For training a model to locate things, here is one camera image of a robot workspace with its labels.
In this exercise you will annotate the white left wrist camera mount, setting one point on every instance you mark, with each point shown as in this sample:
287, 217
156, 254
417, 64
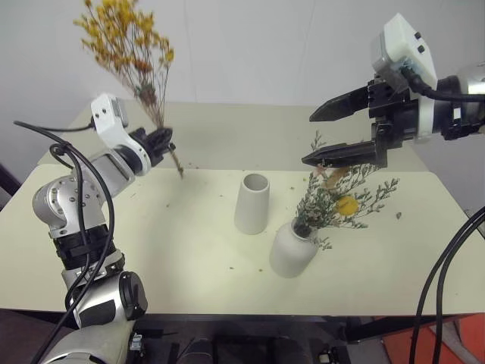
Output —
110, 122

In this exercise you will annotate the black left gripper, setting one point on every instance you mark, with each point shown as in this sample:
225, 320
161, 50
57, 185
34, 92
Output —
146, 143

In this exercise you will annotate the round bottle-shaped white vase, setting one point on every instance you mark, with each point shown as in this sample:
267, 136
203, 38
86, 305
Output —
290, 254

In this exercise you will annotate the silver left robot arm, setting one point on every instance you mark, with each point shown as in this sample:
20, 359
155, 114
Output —
64, 201

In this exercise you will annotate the green pink mixed flower bouquet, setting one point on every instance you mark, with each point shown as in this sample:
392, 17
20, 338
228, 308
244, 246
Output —
322, 204

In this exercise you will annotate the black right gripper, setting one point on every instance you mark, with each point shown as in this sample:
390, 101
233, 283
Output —
394, 113

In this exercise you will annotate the red object under table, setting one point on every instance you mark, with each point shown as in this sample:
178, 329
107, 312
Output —
432, 341

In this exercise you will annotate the tall conical white vase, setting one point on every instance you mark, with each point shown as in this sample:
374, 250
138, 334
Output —
252, 208

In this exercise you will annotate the yellow dried flower bouquet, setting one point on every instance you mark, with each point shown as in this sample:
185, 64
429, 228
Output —
144, 91

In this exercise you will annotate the dark furniture piece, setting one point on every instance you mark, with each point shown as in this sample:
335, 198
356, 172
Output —
7, 186

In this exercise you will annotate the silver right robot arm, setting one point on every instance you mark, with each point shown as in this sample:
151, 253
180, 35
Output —
470, 87

